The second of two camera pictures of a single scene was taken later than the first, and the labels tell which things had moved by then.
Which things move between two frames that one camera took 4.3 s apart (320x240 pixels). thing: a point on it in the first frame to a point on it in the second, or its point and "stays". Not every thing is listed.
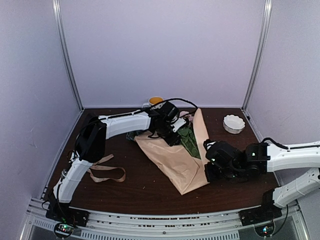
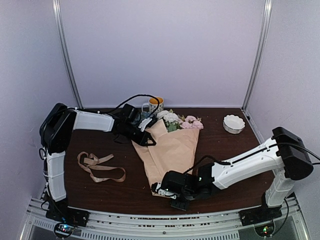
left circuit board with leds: x=63 y=229 stays
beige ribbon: x=96 y=165 stays
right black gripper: x=211 y=176 to x=183 y=206
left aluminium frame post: x=70 y=67 stays
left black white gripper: x=172 y=141 to x=142 y=140
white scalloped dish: x=233 y=124 stays
